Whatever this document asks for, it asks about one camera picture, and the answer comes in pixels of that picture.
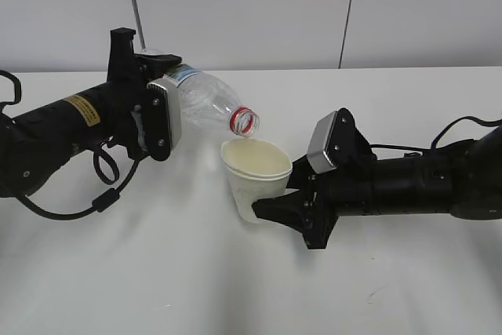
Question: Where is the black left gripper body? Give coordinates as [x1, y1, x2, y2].
[106, 70, 153, 161]

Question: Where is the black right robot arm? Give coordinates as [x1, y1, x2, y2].
[252, 108, 501, 249]

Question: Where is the Nongfu Spring water bottle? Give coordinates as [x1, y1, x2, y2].
[141, 50, 260, 138]

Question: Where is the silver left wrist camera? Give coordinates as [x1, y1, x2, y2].
[142, 75, 182, 162]

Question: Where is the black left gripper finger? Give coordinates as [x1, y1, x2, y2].
[107, 27, 137, 88]
[135, 53, 182, 80]

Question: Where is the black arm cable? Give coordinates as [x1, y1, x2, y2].
[368, 115, 502, 158]
[0, 70, 142, 220]

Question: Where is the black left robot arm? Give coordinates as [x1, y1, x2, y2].
[1, 27, 182, 198]

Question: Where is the white paper cup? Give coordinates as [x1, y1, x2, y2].
[220, 139, 293, 224]

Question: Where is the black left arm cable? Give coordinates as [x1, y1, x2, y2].
[0, 70, 142, 220]

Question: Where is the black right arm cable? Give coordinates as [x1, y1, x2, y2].
[368, 115, 502, 158]

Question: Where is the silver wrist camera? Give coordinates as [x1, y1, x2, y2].
[142, 75, 182, 162]
[306, 107, 377, 174]

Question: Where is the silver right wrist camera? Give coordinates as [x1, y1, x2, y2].
[306, 107, 377, 174]

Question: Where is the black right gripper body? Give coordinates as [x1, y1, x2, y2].
[301, 162, 377, 249]

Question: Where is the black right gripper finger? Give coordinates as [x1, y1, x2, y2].
[286, 155, 316, 190]
[252, 189, 314, 234]

